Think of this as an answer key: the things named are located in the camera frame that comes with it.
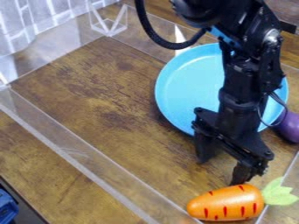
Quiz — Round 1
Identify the orange toy carrot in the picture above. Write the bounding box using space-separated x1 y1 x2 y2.
186 177 299 221

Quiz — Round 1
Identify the blue object at corner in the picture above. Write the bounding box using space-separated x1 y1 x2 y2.
0 189 18 224

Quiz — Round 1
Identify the black braided cable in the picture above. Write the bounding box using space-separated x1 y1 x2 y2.
133 0 208 51

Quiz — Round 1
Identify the purple toy eggplant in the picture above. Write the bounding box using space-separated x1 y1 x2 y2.
274 110 299 144

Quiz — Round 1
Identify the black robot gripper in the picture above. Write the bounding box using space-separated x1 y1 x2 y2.
190 90 274 186

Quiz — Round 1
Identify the blue round plate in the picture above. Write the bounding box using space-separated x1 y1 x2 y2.
153 43 289 137

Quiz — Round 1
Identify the white patterned curtain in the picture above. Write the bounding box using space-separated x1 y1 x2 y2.
0 0 118 56

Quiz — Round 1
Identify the clear acrylic enclosure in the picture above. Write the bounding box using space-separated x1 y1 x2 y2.
0 3 299 224

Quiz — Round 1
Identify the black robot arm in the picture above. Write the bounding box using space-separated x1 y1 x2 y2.
170 0 284 185

